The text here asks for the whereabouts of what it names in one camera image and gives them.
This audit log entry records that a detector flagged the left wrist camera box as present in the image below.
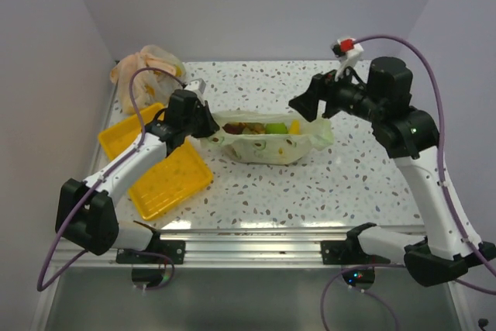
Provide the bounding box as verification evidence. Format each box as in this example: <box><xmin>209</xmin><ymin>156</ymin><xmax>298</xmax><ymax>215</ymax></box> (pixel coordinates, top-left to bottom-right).
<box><xmin>185</xmin><ymin>78</ymin><xmax>206</xmax><ymax>101</ymax></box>

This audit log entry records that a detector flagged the green knotted plastic bag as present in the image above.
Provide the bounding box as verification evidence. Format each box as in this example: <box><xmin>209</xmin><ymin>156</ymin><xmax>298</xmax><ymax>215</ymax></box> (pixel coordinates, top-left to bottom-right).
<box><xmin>201</xmin><ymin>110</ymin><xmax>334</xmax><ymax>165</ymax></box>

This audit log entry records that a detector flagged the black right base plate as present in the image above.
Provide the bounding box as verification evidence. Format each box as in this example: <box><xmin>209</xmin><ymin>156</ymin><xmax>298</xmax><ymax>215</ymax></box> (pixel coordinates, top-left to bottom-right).
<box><xmin>320</xmin><ymin>240</ymin><xmax>374</xmax><ymax>265</ymax></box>

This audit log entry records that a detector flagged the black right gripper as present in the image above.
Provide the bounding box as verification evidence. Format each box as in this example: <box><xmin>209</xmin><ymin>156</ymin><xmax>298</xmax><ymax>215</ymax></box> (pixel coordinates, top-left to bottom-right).
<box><xmin>289</xmin><ymin>60</ymin><xmax>384</xmax><ymax>122</ymax></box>

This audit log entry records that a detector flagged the orange plastic bag with fruit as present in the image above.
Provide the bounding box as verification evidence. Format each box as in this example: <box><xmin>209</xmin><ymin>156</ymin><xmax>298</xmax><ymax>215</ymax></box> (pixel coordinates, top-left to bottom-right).
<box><xmin>109</xmin><ymin>45</ymin><xmax>186</xmax><ymax>115</ymax></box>

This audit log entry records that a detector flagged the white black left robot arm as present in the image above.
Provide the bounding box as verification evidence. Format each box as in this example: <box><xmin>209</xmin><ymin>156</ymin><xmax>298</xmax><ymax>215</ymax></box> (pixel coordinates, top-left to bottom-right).
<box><xmin>55</xmin><ymin>90</ymin><xmax>219</xmax><ymax>264</ymax></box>

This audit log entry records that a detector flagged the yellow plastic tray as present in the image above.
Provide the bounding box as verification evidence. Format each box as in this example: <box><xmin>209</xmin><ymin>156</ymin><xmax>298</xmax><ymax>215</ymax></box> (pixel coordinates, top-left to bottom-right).
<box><xmin>98</xmin><ymin>115</ymin><xmax>213</xmax><ymax>221</ymax></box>

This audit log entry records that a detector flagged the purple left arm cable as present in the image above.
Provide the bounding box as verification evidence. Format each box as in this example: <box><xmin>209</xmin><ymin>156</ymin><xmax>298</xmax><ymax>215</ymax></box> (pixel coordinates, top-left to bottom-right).
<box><xmin>36</xmin><ymin>67</ymin><xmax>191</xmax><ymax>292</ymax></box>

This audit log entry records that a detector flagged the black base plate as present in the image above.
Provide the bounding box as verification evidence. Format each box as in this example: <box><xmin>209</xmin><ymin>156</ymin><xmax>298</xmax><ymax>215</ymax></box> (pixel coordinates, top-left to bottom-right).
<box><xmin>320</xmin><ymin>240</ymin><xmax>374</xmax><ymax>265</ymax></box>
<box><xmin>115</xmin><ymin>240</ymin><xmax>186</xmax><ymax>264</ymax></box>

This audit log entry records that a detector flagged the aluminium rail frame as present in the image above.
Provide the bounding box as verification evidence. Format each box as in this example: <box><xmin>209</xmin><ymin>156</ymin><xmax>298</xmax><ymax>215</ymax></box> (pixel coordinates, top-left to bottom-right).
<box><xmin>48</xmin><ymin>60</ymin><xmax>472</xmax><ymax>331</ymax></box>

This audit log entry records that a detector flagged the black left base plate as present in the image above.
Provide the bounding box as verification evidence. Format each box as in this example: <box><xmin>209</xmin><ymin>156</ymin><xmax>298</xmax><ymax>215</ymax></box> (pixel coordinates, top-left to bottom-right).
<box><xmin>115</xmin><ymin>240</ymin><xmax>186</xmax><ymax>264</ymax></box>

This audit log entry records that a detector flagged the bunch of longan fruit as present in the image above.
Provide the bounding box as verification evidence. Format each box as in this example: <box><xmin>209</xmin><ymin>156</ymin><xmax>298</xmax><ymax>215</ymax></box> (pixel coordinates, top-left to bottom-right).
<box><xmin>222</xmin><ymin>122</ymin><xmax>266</xmax><ymax>135</ymax></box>

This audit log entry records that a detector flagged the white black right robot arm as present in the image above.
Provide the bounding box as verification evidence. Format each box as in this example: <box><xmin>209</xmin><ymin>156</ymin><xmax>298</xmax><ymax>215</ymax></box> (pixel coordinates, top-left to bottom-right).
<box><xmin>288</xmin><ymin>57</ymin><xmax>495</xmax><ymax>287</ymax></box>

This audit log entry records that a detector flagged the green apple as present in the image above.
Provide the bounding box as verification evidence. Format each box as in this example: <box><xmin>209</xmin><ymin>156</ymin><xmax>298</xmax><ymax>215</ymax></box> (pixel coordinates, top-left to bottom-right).
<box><xmin>265</xmin><ymin>122</ymin><xmax>288</xmax><ymax>135</ymax></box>

